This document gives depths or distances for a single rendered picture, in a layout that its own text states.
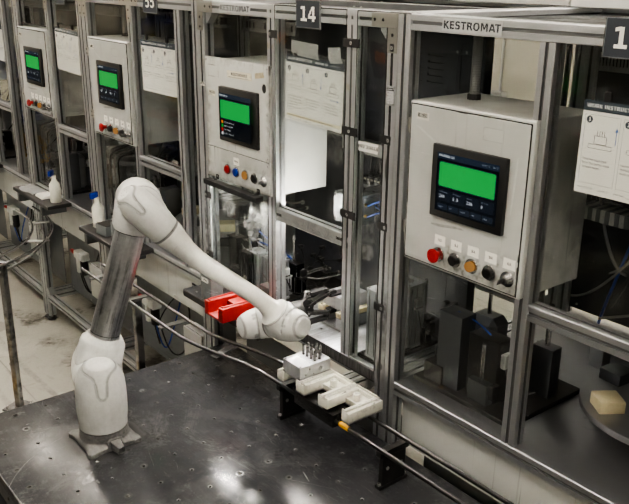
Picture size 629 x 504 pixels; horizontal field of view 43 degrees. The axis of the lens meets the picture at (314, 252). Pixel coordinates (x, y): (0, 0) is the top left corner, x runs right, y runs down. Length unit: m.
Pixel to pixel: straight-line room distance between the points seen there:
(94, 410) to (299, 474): 0.67
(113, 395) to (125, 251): 0.46
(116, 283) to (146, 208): 0.35
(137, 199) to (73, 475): 0.86
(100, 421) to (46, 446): 0.22
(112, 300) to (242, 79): 0.90
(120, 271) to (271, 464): 0.79
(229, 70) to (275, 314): 0.95
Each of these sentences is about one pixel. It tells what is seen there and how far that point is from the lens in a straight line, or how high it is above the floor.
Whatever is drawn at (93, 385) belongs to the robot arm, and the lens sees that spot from 2.62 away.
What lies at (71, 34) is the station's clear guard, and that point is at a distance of 4.34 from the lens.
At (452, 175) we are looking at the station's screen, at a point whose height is 1.63.
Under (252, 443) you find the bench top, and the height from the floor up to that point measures 0.68.
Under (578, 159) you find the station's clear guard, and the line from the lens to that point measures 1.98.
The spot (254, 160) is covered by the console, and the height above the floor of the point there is 1.49.
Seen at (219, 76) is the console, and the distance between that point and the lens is 3.06.
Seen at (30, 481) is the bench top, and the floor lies 0.68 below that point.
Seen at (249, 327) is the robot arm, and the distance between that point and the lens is 2.67.
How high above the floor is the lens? 2.14
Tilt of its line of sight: 19 degrees down
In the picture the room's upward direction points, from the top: 1 degrees clockwise
